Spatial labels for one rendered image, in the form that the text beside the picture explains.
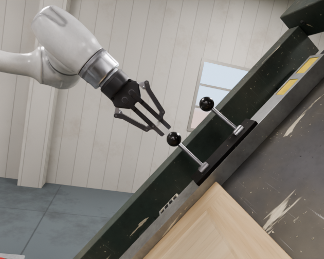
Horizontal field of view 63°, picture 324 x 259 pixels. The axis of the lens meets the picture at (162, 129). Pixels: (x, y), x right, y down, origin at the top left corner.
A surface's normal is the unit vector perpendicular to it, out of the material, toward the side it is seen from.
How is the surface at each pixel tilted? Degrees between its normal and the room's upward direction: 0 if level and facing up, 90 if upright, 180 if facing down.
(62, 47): 111
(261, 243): 58
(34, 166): 90
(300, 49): 90
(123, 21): 90
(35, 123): 90
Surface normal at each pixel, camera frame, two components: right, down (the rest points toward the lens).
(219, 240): -0.72, -0.66
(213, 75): 0.16, 0.16
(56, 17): 0.32, -0.29
